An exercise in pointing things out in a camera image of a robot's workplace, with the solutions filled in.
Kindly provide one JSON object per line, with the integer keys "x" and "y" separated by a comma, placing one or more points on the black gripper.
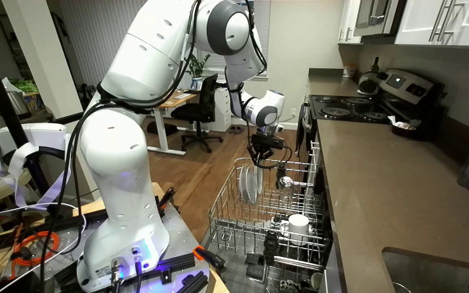
{"x": 262, "y": 144}

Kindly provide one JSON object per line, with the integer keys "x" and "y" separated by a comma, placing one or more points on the white round plate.
{"x": 252, "y": 182}

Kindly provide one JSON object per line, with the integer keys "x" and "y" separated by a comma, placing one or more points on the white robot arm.
{"x": 143, "y": 71}

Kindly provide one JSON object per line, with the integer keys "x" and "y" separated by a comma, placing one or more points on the white plate in rack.
{"x": 241, "y": 184}

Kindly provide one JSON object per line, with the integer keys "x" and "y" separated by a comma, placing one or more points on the black office chair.
{"x": 199, "y": 112}

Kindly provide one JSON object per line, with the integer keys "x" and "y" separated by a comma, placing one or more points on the black stove top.
{"x": 352, "y": 107}

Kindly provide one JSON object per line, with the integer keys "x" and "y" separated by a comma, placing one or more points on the white mug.
{"x": 298, "y": 226}

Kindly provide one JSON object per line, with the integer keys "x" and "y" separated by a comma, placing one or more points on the wooden standing desk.
{"x": 158, "y": 112}

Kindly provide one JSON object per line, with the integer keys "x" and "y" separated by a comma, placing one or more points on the potted green plant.
{"x": 195, "y": 68}

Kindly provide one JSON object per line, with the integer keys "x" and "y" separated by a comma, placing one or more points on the stainless kitchen sink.
{"x": 415, "y": 271}

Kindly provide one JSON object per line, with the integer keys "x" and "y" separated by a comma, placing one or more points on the white upper cabinet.
{"x": 435, "y": 22}

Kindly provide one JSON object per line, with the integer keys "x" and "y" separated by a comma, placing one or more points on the wire dishwasher rack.
{"x": 262, "y": 226}

